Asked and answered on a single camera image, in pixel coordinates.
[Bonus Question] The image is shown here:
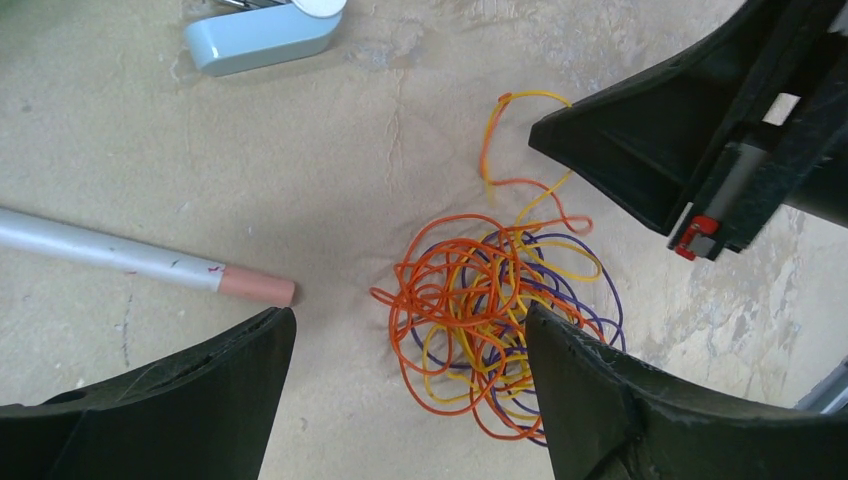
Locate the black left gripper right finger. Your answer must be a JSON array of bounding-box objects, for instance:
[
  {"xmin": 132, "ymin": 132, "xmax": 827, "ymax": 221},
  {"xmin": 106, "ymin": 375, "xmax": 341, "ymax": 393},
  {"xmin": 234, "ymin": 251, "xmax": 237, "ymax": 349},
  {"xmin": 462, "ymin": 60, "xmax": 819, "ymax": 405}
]
[{"xmin": 526, "ymin": 306, "xmax": 847, "ymax": 479}]

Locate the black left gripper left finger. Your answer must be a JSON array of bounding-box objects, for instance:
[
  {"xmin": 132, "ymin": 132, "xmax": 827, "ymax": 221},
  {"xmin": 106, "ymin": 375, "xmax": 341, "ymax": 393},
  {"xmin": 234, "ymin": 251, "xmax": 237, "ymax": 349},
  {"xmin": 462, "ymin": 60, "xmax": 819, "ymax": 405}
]
[{"xmin": 1, "ymin": 308, "xmax": 297, "ymax": 479}]

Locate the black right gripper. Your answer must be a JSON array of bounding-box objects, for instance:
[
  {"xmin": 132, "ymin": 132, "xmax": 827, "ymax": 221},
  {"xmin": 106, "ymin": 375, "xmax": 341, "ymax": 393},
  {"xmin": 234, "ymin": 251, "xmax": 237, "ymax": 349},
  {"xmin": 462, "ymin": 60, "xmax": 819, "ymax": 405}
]
[{"xmin": 528, "ymin": 1, "xmax": 847, "ymax": 260}]

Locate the yellow cable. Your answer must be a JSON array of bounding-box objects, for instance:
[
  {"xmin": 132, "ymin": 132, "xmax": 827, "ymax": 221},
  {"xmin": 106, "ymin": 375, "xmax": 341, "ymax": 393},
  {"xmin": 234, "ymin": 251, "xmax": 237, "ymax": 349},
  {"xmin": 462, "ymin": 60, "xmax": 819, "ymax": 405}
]
[{"xmin": 421, "ymin": 89, "xmax": 604, "ymax": 423}]

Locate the purple cable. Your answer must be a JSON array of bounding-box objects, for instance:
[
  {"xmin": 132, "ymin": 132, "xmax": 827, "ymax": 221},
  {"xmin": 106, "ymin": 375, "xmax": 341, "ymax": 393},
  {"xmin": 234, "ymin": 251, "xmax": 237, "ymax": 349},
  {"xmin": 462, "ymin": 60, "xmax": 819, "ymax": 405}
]
[{"xmin": 407, "ymin": 231, "xmax": 627, "ymax": 447}]

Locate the orange cable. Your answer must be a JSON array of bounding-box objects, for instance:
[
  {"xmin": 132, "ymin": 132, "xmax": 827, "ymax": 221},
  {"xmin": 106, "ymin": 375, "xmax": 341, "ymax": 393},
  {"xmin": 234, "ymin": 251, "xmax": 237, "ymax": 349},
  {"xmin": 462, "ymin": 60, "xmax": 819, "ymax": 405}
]
[{"xmin": 369, "ymin": 92, "xmax": 607, "ymax": 443}]

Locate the silver marker pink cap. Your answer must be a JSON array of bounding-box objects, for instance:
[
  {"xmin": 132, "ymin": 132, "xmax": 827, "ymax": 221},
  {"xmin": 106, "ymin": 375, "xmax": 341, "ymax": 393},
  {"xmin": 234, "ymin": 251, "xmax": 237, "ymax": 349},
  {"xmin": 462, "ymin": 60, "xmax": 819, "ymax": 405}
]
[{"xmin": 1, "ymin": 208, "xmax": 296, "ymax": 307}]

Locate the white stapler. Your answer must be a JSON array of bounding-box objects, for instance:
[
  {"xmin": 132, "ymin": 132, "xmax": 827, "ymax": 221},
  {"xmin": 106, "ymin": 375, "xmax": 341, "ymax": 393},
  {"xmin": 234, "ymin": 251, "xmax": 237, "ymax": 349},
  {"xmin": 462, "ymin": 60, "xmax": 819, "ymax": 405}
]
[{"xmin": 184, "ymin": 0, "xmax": 347, "ymax": 77}]

